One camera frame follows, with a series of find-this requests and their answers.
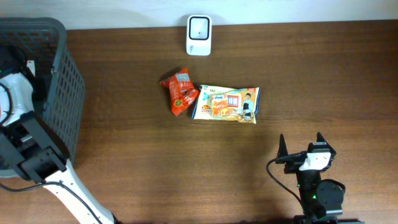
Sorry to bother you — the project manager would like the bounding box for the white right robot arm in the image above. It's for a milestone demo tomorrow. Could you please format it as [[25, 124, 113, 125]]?
[[274, 133, 360, 224]]

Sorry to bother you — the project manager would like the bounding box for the grey plastic lattice basket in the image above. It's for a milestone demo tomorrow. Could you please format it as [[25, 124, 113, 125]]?
[[1, 17, 85, 162]]

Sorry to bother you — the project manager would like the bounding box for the white barcode scanner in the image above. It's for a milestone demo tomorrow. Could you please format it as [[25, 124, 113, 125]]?
[[186, 15, 212, 56]]

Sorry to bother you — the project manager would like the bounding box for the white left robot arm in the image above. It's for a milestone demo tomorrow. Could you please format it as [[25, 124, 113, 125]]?
[[1, 45, 118, 223]]

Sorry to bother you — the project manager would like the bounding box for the red snack bag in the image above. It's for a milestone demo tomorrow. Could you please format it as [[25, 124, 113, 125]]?
[[159, 67, 200, 116]]

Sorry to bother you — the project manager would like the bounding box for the small orange snack packet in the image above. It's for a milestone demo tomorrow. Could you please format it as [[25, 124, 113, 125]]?
[[211, 95, 228, 117]]

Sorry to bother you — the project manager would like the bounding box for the yellow wet wipes pack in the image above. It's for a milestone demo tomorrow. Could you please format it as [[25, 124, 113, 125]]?
[[191, 85, 261, 124]]

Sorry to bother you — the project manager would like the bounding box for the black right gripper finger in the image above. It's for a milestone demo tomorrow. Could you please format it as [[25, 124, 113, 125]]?
[[277, 134, 289, 159], [317, 132, 326, 142]]

